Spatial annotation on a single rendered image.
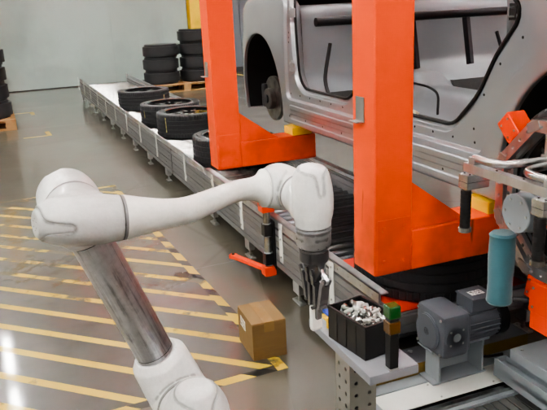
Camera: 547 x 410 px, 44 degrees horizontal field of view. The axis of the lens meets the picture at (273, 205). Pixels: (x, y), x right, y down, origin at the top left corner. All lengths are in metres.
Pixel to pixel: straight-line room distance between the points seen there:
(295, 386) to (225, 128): 1.90
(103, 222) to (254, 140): 2.95
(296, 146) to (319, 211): 2.81
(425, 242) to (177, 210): 1.34
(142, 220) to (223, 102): 2.77
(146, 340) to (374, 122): 1.13
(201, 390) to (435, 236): 1.28
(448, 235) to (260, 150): 1.93
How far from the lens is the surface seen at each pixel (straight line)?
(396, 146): 2.46
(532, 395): 2.69
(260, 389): 2.87
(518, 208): 2.25
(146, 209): 1.47
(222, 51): 4.17
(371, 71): 2.38
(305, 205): 1.62
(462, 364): 2.89
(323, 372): 2.97
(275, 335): 3.04
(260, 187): 1.72
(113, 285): 1.68
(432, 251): 2.67
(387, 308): 2.01
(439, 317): 2.56
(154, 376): 1.81
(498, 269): 2.42
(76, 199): 1.45
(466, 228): 2.36
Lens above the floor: 1.53
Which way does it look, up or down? 17 degrees down
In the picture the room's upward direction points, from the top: 3 degrees counter-clockwise
